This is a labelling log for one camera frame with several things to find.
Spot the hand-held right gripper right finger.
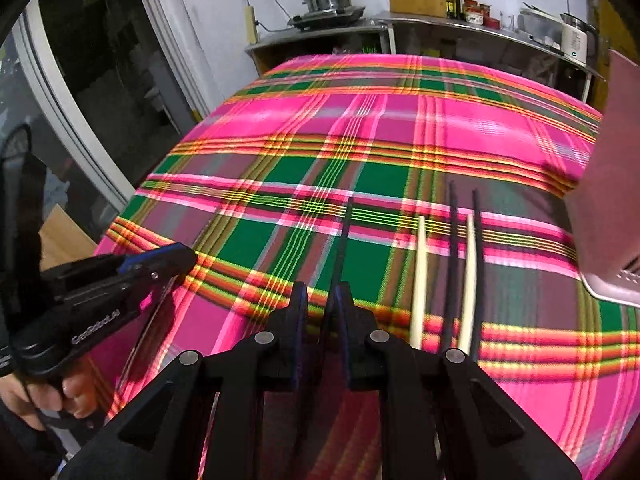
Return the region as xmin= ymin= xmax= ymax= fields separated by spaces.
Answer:
xmin=324 ymin=282 xmax=583 ymax=480

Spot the person's left hand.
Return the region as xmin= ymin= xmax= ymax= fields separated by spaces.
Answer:
xmin=0 ymin=360 xmax=99 ymax=432

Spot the white electric kettle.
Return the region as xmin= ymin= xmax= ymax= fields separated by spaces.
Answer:
xmin=559 ymin=12 xmax=599 ymax=64

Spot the light wooden board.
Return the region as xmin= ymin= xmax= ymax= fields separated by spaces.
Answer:
xmin=39 ymin=204 xmax=99 ymax=272

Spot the black chopstick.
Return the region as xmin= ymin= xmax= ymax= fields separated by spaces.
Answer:
xmin=471 ymin=189 xmax=488 ymax=358
xmin=442 ymin=181 xmax=460 ymax=353
xmin=330 ymin=197 xmax=355 ymax=293

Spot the cream wooden chopstick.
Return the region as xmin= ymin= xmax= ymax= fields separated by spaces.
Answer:
xmin=409 ymin=215 xmax=429 ymax=348
xmin=459 ymin=214 xmax=477 ymax=355

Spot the pink green plaid tablecloth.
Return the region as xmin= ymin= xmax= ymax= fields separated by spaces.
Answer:
xmin=95 ymin=52 xmax=640 ymax=480

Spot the induction cooker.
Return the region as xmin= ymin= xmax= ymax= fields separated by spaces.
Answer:
xmin=287 ymin=6 xmax=367 ymax=31

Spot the sliding glass door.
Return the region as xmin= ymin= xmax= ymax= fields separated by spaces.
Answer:
xmin=0 ymin=0 xmax=212 ymax=242

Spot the pink plastic utensil holder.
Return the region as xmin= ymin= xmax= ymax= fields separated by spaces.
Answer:
xmin=562 ymin=49 xmax=640 ymax=307

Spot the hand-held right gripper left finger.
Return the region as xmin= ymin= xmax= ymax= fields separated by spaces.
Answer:
xmin=60 ymin=281 xmax=310 ymax=480

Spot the long steel counter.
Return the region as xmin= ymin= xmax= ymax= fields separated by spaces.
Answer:
xmin=372 ymin=10 xmax=609 ymax=104

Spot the low steel counter shelf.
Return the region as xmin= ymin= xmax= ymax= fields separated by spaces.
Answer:
xmin=244 ymin=25 xmax=391 ymax=77

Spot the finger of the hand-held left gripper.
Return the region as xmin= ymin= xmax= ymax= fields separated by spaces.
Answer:
xmin=116 ymin=241 xmax=198 ymax=277
xmin=122 ymin=270 xmax=188 ymax=308

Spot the grey kitchen appliance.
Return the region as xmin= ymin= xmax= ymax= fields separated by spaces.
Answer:
xmin=517 ymin=2 xmax=566 ymax=49

